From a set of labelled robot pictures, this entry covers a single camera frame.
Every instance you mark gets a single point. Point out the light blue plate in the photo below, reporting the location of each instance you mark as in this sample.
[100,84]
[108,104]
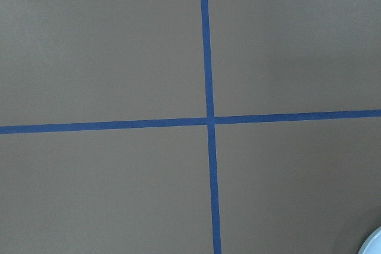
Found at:
[372,244]

